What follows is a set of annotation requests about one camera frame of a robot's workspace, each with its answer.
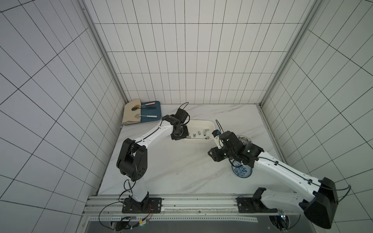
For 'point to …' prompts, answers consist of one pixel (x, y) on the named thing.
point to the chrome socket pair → (189, 137)
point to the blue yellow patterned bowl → (245, 140)
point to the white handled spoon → (139, 115)
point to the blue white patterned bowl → (244, 171)
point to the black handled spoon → (135, 108)
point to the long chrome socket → (204, 132)
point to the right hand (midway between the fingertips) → (207, 153)
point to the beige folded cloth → (128, 115)
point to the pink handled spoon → (148, 104)
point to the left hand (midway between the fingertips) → (182, 138)
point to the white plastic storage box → (194, 125)
